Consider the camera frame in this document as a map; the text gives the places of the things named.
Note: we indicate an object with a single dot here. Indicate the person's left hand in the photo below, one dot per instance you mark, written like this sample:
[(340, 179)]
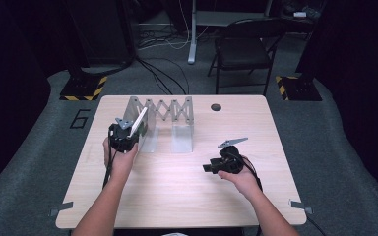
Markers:
[(121, 162)]

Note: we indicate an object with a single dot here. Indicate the grey expandable book rack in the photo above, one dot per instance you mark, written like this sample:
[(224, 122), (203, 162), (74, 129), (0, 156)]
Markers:
[(174, 123)]

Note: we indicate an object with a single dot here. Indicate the black curtain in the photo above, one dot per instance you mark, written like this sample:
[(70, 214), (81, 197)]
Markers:
[(357, 82), (6, 82)]

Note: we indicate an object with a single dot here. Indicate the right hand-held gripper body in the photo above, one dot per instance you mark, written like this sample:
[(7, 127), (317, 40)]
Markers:
[(231, 160)]

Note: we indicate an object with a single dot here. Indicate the white desk leg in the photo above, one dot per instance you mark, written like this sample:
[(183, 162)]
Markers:
[(192, 39)]

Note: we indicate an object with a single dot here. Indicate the black folding chair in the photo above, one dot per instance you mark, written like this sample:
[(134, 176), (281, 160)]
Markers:
[(242, 49)]

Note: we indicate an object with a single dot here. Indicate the black yellow striped stand base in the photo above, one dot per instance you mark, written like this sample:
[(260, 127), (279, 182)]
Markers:
[(300, 88), (82, 87)]

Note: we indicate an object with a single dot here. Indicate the white cloth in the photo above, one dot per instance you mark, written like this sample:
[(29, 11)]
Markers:
[(174, 234)]

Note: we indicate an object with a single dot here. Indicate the small white device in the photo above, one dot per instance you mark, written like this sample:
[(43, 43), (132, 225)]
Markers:
[(300, 14)]

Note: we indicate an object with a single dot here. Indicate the white caterpillar picture book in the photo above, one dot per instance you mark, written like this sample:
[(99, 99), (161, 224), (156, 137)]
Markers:
[(138, 122)]

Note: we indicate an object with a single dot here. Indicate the person's right hand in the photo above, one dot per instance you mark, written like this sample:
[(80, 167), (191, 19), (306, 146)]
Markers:
[(242, 182)]

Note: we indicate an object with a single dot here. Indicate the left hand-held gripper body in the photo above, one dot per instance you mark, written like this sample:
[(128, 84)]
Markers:
[(121, 137)]

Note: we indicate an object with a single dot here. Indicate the dark table grommet hole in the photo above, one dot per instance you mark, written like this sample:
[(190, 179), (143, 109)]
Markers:
[(216, 107)]

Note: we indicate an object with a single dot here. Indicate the grey desk top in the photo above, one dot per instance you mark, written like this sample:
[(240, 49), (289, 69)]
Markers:
[(229, 18)]

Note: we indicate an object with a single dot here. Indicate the grey table clamp bracket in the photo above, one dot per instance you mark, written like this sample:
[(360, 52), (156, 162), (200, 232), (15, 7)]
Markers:
[(60, 208), (302, 206)]

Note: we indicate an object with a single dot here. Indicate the black equipment cabinet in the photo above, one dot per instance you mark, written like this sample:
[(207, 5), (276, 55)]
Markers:
[(101, 29)]

